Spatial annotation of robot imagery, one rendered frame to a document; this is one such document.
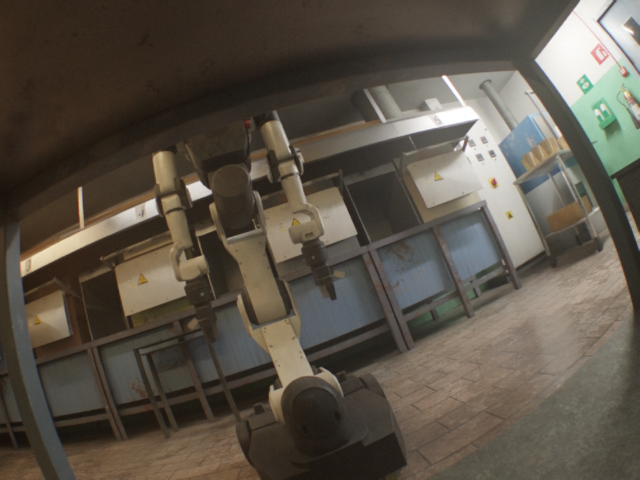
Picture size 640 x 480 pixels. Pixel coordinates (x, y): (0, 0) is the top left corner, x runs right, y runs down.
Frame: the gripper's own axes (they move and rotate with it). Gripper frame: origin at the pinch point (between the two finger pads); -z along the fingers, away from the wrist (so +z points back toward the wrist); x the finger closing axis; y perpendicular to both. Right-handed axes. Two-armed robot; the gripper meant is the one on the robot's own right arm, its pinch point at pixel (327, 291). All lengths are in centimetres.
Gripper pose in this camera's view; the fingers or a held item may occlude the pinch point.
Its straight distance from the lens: 113.8
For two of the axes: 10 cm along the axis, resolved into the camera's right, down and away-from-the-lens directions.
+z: -3.2, -9.5, 0.3
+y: -9.2, 3.0, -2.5
